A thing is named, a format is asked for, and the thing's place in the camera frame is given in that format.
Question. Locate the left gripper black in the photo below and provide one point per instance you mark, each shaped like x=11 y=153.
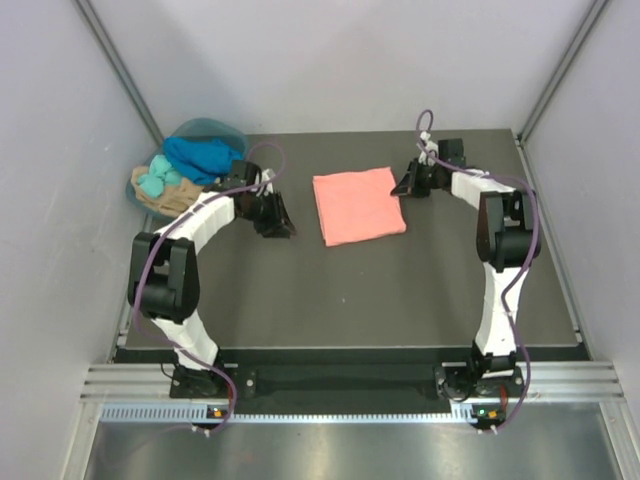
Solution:
x=278 y=225

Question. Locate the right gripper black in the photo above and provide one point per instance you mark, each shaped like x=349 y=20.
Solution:
x=410 y=185

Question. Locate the pink t shirt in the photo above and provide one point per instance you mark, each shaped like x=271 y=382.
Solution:
x=357 y=206

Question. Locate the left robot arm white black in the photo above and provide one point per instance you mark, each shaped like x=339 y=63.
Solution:
x=164 y=284

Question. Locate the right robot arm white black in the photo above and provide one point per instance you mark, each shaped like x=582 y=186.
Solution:
x=507 y=242

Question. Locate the blue t shirt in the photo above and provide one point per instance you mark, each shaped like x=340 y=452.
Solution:
x=200 y=162

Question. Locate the beige t shirt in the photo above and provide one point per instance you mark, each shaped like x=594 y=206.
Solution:
x=173 y=201

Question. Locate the teal laundry basket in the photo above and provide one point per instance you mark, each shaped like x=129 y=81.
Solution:
x=196 y=130

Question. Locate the light turquoise t shirt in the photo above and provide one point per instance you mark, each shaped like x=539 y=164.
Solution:
x=159 y=175

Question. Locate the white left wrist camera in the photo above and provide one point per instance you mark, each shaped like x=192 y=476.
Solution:
x=266 y=181

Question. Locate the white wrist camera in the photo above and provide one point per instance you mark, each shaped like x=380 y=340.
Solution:
x=266 y=181
x=429 y=149

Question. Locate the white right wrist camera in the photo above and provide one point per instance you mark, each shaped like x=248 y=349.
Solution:
x=429 y=149

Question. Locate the aluminium rail front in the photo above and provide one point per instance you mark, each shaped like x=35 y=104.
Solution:
x=573 y=381

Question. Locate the right aluminium frame post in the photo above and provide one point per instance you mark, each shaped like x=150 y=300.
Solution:
x=595 y=12

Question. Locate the aluminium frame post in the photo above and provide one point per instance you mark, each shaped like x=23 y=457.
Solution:
x=107 y=46
x=595 y=12

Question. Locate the grey slotted cable duct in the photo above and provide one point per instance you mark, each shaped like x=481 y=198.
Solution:
x=202 y=413

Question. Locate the left aluminium frame post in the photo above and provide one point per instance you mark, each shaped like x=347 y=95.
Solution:
x=107 y=46

